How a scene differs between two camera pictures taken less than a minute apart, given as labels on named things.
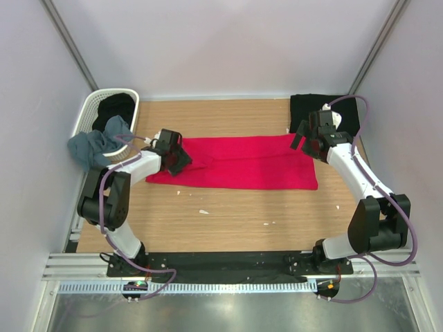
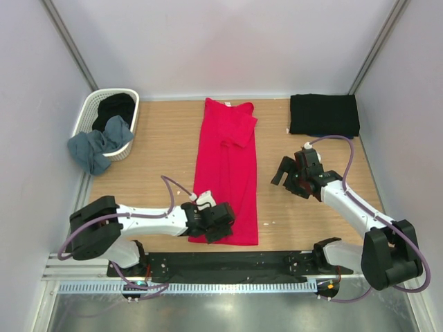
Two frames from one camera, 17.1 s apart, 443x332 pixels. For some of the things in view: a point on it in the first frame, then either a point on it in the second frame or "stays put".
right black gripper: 304,131 -> 289,166
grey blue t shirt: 91,146 stays put
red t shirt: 243,162 -> 225,163
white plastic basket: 87,115 stays put
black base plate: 228,265 stays put
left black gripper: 183,160 -> 223,230
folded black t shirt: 301,105 stays put
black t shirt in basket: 111,105 stays put
